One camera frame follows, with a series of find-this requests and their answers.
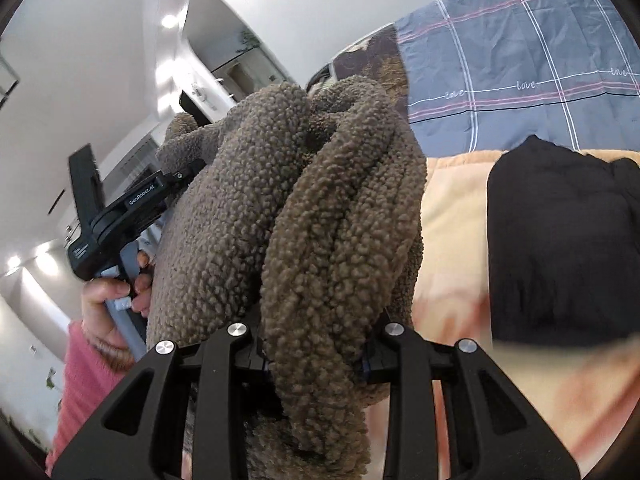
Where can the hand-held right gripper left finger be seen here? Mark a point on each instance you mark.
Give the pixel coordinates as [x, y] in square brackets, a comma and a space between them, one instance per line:
[250, 355]

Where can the blue plaid pillow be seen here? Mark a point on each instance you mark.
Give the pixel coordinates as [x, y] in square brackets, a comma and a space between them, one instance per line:
[500, 50]

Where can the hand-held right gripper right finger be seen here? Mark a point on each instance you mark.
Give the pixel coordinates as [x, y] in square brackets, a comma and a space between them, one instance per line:
[380, 360]

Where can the black garment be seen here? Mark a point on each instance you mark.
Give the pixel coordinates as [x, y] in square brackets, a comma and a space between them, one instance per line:
[550, 240]

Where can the dark floral printed bedsheet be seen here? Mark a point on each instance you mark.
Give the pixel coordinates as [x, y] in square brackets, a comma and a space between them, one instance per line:
[370, 60]

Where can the brown fleece jacket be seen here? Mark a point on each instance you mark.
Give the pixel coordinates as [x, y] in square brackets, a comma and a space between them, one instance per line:
[340, 240]

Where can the round ceiling light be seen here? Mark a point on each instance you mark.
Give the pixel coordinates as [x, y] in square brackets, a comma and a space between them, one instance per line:
[12, 262]
[170, 20]

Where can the peach blanket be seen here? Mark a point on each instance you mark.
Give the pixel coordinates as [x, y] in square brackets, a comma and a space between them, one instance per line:
[450, 260]

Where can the person's left hand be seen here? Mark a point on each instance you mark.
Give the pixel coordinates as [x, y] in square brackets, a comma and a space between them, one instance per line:
[107, 310]

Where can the person's left forearm pink sleeve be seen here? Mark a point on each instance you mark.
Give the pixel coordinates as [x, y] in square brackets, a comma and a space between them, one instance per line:
[85, 400]

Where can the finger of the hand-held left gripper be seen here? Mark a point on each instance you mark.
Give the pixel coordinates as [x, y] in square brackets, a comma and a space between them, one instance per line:
[187, 171]

